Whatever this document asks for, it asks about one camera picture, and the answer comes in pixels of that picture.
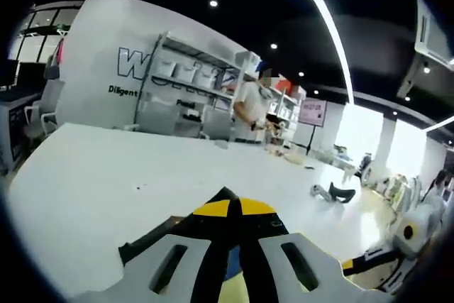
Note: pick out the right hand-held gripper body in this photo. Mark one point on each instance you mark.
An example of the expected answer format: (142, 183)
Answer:
(422, 225)

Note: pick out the metal shelving rack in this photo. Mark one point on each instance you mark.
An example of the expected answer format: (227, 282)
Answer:
(184, 54)

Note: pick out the pink hanging bag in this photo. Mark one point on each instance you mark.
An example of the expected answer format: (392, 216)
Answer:
(56, 58)

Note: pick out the grey desk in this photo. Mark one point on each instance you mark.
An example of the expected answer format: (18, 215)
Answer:
(17, 122)

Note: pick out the black monitor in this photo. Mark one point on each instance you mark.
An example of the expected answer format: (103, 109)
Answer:
(32, 74)
(8, 72)

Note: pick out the black curved device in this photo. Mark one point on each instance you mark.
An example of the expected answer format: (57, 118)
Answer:
(340, 194)

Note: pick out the row of white storage bins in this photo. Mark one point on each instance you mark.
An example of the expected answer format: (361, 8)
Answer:
(184, 70)

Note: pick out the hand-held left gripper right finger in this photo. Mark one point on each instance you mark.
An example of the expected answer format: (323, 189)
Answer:
(269, 257)

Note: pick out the white handheld device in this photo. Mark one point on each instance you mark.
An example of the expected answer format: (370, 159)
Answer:
(319, 191)

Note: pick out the white ceiling air unit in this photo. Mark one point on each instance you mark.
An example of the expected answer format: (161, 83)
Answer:
(432, 33)

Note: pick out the small white object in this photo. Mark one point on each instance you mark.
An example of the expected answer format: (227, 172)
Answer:
(220, 144)

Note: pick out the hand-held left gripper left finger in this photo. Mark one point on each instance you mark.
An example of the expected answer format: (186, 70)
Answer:
(198, 246)

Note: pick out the white office chair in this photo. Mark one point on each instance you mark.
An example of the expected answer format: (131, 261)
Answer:
(46, 104)

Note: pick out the yellow garment grey blue sleeves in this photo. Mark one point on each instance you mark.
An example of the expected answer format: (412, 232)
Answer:
(225, 194)

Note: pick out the pink sign screen on stand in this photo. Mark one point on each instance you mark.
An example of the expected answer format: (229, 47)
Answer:
(312, 113)

